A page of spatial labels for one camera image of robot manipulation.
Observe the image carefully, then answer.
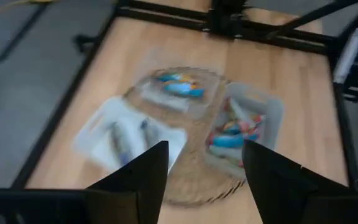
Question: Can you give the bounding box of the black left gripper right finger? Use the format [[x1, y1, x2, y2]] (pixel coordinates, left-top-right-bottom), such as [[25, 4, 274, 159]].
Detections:
[[242, 139, 356, 224]]

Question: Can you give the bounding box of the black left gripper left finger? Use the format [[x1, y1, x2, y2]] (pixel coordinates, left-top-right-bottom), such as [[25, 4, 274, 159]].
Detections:
[[85, 140, 170, 224]]

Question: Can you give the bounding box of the blue orange granola bar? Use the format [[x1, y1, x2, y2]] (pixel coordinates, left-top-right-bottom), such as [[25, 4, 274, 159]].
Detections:
[[162, 82, 205, 98]]

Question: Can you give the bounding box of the blue granola bar red end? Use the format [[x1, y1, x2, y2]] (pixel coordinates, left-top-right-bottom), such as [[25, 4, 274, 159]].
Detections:
[[156, 72, 198, 85]]

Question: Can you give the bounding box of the round woven mat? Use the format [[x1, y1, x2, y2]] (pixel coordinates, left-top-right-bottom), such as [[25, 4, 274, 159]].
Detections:
[[124, 66, 249, 207]]

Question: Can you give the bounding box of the white plastic bin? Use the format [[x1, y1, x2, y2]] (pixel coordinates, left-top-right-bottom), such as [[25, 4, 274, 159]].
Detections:
[[72, 95, 188, 174]]

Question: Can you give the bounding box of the grey plastic bin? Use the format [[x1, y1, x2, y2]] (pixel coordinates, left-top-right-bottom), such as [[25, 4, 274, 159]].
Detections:
[[204, 82, 285, 180]]

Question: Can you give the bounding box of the clear plastic bin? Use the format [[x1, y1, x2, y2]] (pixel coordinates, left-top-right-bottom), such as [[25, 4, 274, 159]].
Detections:
[[134, 68, 224, 121]]

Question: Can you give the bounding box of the silver frame bracket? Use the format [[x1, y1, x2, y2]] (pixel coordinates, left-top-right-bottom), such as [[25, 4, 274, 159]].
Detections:
[[333, 27, 358, 85]]

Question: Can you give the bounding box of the black aluminium rig frame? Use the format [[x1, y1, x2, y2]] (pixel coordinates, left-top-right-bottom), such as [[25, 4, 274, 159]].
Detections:
[[11, 0, 358, 195]]

